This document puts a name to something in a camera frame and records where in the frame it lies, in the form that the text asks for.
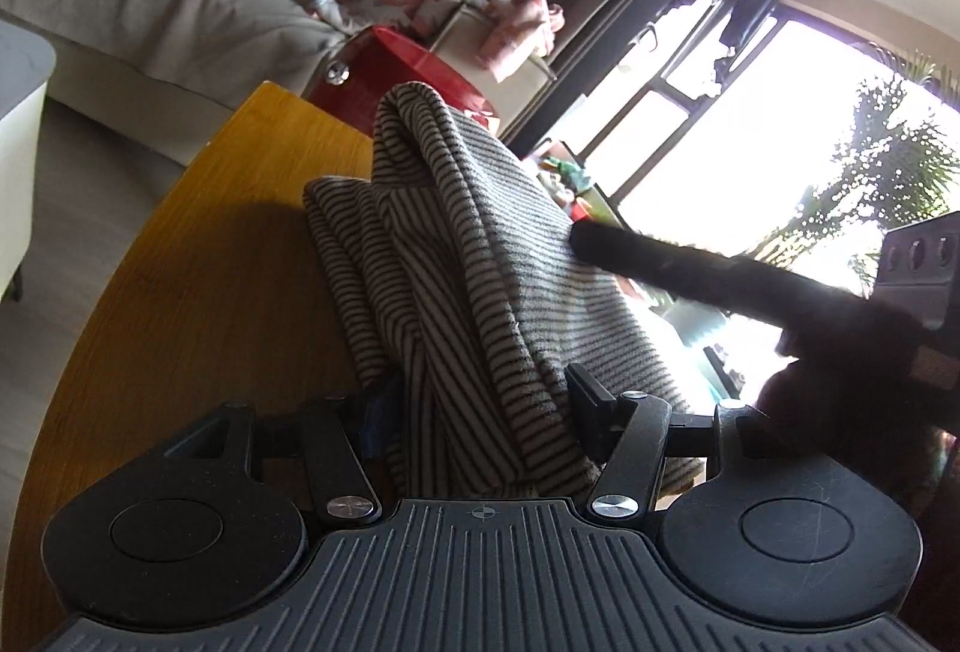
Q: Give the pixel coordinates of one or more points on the person's right hand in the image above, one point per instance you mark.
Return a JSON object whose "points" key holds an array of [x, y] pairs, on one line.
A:
{"points": [[847, 404]]}

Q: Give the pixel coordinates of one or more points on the dark-framed window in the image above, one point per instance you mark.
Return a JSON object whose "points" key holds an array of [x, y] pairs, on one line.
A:
{"points": [[750, 119]]}

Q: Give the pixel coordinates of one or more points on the red round stool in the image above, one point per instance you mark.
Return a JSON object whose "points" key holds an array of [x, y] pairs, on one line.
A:
{"points": [[360, 82]]}

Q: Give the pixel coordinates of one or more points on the green toy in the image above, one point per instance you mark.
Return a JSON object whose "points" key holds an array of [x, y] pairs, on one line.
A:
{"points": [[576, 175]]}

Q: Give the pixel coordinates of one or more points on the red basin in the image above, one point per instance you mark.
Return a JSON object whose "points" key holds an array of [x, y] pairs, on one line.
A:
{"points": [[581, 213]]}

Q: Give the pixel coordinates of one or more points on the potted bamboo plant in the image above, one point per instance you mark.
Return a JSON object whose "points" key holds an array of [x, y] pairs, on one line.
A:
{"points": [[885, 172]]}

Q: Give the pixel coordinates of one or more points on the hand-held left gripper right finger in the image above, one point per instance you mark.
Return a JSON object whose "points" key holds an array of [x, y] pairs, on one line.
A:
{"points": [[596, 412]]}

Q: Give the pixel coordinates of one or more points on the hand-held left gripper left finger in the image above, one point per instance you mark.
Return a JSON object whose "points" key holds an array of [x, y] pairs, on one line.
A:
{"points": [[375, 423]]}

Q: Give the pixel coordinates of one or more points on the white side table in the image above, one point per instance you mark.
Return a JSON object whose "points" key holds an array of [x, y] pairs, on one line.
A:
{"points": [[22, 134]]}

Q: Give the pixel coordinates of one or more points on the grey striped pants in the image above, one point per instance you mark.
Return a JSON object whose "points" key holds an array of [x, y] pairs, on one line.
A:
{"points": [[465, 232]]}

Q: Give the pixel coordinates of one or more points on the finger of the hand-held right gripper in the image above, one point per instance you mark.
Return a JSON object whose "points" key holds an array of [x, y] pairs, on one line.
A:
{"points": [[675, 269]]}

